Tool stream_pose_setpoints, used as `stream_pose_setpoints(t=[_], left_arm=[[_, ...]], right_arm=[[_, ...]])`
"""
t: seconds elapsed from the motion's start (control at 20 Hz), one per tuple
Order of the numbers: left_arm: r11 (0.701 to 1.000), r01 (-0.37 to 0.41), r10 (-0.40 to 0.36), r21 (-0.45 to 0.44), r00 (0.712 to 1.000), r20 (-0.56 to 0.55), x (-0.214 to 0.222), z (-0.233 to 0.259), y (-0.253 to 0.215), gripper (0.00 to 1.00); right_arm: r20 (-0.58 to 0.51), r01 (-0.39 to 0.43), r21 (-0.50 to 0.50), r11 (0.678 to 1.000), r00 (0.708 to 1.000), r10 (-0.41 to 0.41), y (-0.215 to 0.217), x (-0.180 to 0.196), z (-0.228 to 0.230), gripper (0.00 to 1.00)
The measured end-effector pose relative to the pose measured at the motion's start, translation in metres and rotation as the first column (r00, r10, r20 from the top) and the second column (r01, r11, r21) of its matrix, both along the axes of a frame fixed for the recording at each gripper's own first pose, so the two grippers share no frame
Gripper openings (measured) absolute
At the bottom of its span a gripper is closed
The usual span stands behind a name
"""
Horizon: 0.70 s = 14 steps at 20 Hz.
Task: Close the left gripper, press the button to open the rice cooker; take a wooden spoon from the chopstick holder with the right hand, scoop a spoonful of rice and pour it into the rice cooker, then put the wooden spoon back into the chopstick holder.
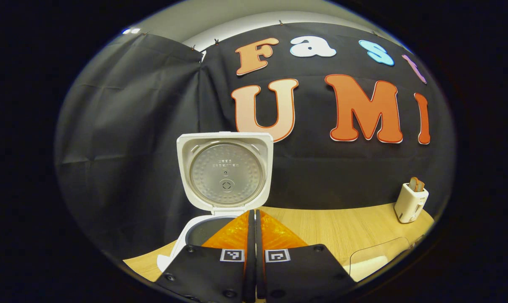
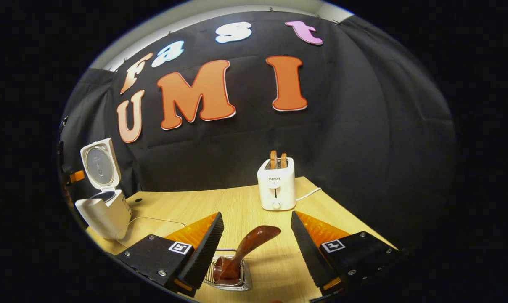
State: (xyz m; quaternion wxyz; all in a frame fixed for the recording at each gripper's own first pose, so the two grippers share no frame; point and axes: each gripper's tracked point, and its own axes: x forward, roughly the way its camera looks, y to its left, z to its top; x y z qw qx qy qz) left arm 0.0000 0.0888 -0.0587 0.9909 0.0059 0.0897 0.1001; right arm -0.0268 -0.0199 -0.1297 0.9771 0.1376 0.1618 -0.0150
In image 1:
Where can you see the white toaster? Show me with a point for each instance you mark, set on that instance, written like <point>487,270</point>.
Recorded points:
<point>409,204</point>

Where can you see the black backdrop cloth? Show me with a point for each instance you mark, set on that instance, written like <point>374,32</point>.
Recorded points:
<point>342,176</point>

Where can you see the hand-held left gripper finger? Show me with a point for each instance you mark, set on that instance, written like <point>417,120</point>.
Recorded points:
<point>259,261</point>
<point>250,252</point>

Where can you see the ceiling light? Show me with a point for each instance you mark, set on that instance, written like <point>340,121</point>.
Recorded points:
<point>130,30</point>

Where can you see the white rice cooker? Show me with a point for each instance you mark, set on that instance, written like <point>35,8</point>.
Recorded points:
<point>224,172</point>

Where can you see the toasted bread slice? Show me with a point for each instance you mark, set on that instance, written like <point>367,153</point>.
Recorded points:
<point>413,184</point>
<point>420,186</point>

